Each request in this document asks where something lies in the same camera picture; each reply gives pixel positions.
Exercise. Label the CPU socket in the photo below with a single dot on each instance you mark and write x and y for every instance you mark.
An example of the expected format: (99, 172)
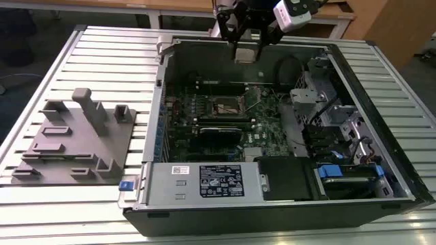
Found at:
(223, 103)

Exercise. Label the metal locking lever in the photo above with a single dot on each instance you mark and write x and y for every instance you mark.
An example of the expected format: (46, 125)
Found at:
(255, 106)
(229, 109)

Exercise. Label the hard disk in blue carrier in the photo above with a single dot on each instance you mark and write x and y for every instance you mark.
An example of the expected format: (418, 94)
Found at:
(345, 182)

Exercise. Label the grey power supply unit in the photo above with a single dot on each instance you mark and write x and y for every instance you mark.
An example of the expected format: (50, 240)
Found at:
(170, 189)

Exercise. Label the wooden desk white frame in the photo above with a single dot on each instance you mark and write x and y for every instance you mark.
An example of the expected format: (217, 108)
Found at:
(102, 2)
(327, 15)

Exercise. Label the wooden cabinet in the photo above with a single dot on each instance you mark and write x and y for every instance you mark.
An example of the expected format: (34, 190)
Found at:
(391, 25)

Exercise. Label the black PC case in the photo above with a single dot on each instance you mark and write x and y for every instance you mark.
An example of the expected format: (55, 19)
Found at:
(238, 219)

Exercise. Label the green motherboard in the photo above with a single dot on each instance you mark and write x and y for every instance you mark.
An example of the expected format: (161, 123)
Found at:
(269, 127)

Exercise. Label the metal drive cage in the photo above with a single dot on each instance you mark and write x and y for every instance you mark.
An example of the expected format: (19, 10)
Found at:
(303, 98)

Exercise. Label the small black graphics card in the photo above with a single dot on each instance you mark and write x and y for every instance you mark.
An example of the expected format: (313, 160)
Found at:
(219, 136)

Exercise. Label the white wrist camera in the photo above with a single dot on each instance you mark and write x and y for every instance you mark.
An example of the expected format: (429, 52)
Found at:
(293, 15)

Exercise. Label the blue case latch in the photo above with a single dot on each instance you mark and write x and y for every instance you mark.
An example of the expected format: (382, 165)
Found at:
(126, 186)

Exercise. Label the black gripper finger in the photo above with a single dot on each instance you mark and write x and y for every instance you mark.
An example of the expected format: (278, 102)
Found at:
(273, 32)
(229, 25)

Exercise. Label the silver chipset heatsink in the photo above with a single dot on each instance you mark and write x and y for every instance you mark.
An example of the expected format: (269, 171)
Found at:
(254, 151)

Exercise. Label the silver CPU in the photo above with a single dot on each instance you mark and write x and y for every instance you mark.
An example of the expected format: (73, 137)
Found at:
(246, 54)

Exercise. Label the grey parts rack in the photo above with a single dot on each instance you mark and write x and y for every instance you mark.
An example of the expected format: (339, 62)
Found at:
(78, 143)

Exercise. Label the black office chair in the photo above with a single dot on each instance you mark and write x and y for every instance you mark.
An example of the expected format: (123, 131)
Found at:
(17, 38)

